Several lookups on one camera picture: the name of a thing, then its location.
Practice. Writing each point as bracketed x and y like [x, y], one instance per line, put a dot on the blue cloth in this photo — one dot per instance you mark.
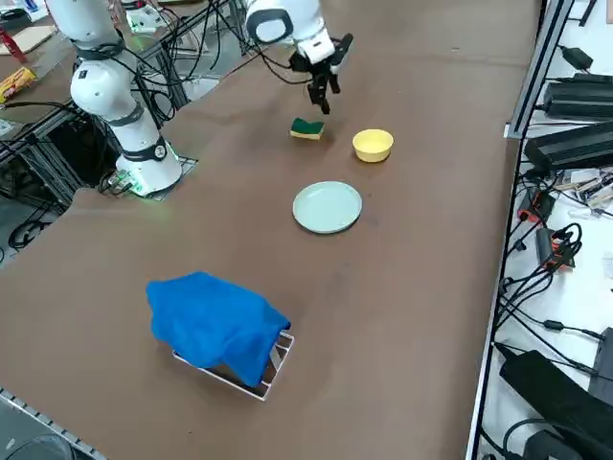
[211, 321]

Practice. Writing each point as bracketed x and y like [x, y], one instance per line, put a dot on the brown cardboard sheet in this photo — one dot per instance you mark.
[33, 38]

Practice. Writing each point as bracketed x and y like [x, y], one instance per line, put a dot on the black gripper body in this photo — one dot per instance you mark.
[321, 69]

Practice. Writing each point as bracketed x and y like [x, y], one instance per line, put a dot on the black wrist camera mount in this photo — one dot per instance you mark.
[342, 50]

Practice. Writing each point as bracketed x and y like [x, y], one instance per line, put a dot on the aluminium frame rack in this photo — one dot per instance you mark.
[262, 396]

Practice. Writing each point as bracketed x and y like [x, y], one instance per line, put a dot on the small black power adapter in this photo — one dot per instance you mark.
[579, 58]

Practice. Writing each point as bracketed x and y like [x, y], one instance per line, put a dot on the green and yellow sponge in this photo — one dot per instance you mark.
[306, 127]

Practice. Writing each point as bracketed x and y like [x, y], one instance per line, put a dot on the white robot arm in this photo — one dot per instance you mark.
[105, 91]

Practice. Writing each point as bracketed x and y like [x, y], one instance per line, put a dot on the orange and black power strip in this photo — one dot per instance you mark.
[538, 203]

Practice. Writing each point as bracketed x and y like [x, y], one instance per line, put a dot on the pale green plate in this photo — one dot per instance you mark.
[328, 206]

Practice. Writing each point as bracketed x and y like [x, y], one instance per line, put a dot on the black adapter with orange plug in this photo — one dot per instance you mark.
[543, 244]

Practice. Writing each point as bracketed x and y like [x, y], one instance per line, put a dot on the yellow snack packet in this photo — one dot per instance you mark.
[19, 84]

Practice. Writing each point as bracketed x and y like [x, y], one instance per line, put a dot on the grey slotted rail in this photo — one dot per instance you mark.
[38, 414]

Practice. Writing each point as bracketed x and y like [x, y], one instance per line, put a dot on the aluminium table edge rail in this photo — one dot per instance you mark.
[498, 287]

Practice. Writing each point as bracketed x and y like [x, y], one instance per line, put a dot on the red clamp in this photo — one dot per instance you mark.
[6, 36]

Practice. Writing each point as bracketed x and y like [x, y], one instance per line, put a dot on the white and green box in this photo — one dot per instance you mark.
[143, 21]

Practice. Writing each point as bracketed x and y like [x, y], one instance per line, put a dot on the aluminium post with white bracket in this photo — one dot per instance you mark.
[536, 72]

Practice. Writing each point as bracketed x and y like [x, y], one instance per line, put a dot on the small yellow dish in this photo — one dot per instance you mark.
[373, 146]

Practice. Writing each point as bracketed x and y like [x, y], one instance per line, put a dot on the large black power adapter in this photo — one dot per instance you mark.
[570, 146]
[579, 100]

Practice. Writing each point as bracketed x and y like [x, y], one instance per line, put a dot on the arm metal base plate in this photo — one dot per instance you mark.
[188, 163]

